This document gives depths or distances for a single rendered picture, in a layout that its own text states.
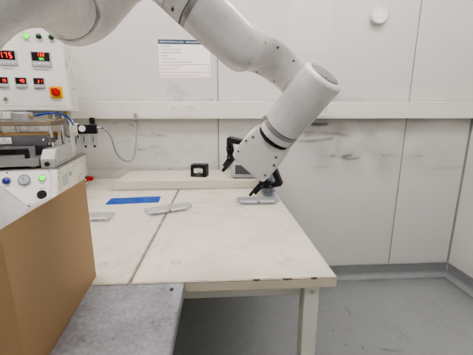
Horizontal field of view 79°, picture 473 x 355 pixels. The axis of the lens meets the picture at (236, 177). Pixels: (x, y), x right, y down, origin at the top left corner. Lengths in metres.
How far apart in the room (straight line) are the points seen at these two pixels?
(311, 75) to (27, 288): 0.56
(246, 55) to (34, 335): 0.56
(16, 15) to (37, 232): 0.31
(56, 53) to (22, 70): 0.17
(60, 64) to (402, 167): 2.06
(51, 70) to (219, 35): 1.22
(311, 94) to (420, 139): 1.72
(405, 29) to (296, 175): 1.07
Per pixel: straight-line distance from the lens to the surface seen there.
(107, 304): 0.71
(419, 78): 2.19
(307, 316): 0.86
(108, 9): 0.63
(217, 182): 1.52
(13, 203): 0.61
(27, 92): 1.70
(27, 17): 0.53
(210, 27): 0.54
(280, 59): 0.64
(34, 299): 0.56
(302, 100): 0.56
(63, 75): 1.65
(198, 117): 1.75
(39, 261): 0.56
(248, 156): 0.65
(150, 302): 0.69
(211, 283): 0.73
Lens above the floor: 1.14
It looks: 13 degrees down
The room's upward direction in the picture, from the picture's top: straight up
